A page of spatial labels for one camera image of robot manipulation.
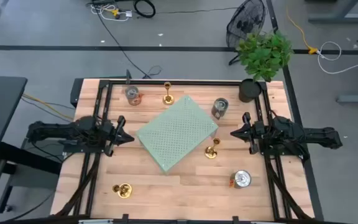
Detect black floor fan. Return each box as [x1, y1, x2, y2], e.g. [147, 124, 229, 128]
[225, 0, 267, 67]

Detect white power cable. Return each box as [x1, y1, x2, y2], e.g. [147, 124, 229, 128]
[316, 40, 358, 75]

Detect green perforated metal shelf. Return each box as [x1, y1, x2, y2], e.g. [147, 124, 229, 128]
[135, 95, 219, 174]

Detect gold candlestick holder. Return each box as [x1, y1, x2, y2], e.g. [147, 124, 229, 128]
[204, 138, 221, 160]
[162, 82, 175, 106]
[112, 182, 133, 199]

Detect black aluminium table frame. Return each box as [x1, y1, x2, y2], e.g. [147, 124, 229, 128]
[70, 77, 324, 224]

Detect green leafy plant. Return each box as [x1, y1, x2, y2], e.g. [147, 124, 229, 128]
[235, 28, 294, 83]

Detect orange heart-print candle tin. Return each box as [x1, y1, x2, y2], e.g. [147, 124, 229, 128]
[229, 169, 252, 190]
[124, 86, 145, 106]

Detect black plant pot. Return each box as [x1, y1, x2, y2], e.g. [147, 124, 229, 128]
[238, 78, 263, 103]

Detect dark candle tin silver lid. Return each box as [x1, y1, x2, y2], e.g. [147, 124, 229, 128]
[211, 97, 229, 121]

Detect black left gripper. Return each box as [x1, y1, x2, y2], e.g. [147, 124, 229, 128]
[99, 115, 135, 157]

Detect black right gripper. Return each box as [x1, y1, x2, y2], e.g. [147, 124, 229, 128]
[230, 111, 266, 155]

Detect silver metal bracket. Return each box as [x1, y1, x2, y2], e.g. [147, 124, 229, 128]
[78, 218, 115, 224]

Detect white cable bundle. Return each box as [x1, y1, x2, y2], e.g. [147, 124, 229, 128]
[89, 2, 134, 22]

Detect black coiled cable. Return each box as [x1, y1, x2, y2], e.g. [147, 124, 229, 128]
[133, 0, 157, 19]

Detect thin yellow cable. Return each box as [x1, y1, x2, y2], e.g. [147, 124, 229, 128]
[21, 92, 75, 121]

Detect yellow extension cable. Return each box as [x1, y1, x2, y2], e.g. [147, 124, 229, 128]
[285, 0, 319, 55]

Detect long black floor cable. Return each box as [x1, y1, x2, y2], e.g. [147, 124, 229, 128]
[91, 0, 163, 79]

